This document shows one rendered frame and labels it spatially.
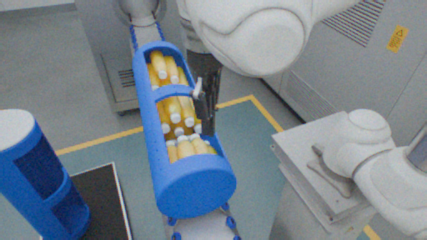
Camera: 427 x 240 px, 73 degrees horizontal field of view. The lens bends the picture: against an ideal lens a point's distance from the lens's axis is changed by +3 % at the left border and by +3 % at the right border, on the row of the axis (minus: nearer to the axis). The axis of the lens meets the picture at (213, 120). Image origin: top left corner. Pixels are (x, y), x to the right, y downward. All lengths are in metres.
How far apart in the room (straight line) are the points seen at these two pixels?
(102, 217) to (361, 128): 1.71
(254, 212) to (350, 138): 1.39
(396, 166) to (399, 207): 0.11
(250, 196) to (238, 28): 2.08
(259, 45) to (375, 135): 0.73
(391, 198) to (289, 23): 0.71
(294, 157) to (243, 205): 1.15
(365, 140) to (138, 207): 1.75
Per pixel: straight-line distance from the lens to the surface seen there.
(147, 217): 2.25
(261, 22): 0.27
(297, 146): 1.21
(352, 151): 0.97
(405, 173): 0.87
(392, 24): 2.03
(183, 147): 1.01
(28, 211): 1.83
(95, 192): 2.29
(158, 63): 1.45
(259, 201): 2.29
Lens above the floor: 1.94
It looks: 43 degrees down
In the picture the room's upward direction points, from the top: straight up
